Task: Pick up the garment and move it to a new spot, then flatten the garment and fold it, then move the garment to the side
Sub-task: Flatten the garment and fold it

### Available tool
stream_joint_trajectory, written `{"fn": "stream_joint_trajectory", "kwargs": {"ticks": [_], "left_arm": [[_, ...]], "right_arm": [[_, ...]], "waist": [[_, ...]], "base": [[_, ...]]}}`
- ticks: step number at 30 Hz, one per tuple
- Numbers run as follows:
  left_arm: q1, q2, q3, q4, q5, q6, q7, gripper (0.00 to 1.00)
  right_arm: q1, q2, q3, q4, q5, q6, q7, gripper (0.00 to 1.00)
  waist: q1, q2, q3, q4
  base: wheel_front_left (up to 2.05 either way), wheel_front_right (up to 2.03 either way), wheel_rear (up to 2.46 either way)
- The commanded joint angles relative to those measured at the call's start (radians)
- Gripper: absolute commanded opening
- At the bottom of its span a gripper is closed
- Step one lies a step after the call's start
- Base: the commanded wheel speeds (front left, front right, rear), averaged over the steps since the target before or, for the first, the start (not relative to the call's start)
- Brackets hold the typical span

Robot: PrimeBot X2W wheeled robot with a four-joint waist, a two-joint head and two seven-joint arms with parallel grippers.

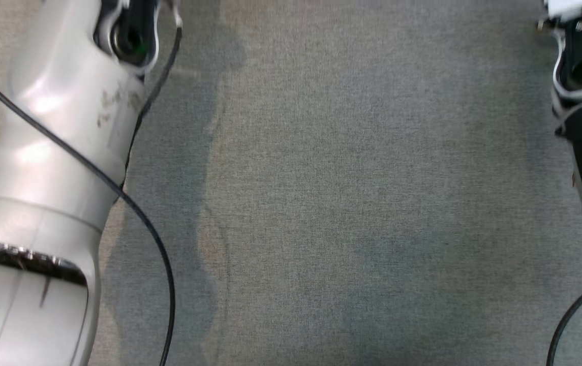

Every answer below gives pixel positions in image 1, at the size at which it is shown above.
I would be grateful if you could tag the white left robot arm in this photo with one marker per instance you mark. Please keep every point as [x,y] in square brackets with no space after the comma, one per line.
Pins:
[52,127]

